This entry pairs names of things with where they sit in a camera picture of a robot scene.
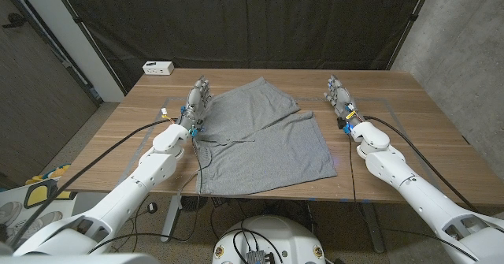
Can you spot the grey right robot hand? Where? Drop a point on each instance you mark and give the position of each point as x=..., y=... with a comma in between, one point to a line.
x=342, y=100

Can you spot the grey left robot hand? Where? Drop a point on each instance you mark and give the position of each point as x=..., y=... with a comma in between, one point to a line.
x=195, y=106

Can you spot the grey shorts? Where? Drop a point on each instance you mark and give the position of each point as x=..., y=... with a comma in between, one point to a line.
x=267, y=149

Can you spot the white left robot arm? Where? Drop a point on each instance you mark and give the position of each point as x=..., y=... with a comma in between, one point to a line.
x=130, y=185

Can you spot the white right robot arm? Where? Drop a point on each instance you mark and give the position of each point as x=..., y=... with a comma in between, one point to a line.
x=413, y=193

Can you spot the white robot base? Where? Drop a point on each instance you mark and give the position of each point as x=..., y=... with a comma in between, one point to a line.
x=283, y=232

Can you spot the white power strip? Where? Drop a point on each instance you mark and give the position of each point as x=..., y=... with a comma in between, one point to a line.
x=158, y=68

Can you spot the black backdrop curtain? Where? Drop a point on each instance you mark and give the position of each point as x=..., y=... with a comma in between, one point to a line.
x=244, y=23

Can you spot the black round fan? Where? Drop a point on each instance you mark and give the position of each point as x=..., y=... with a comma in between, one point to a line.
x=193, y=203

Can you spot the black backdrop stand pole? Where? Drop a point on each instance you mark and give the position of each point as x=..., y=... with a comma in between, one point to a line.
x=411, y=17
x=78, y=21

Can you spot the black round floor plug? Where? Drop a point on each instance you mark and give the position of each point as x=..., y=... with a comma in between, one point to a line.
x=152, y=207

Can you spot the white table leg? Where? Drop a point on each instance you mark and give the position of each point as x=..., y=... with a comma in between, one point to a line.
x=171, y=216

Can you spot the grey table leg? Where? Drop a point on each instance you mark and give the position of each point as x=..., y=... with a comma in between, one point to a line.
x=372, y=224

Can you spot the yellow teal floor object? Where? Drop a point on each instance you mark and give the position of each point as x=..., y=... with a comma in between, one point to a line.
x=55, y=173

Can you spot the dark brown door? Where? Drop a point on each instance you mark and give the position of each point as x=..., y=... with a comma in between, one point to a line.
x=35, y=98

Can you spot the grey electronics box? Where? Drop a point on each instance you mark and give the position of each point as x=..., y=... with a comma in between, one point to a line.
x=258, y=257

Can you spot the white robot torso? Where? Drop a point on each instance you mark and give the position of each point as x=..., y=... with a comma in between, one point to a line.
x=78, y=259

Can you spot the white shoe print board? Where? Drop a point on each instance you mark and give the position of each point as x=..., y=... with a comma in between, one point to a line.
x=15, y=213

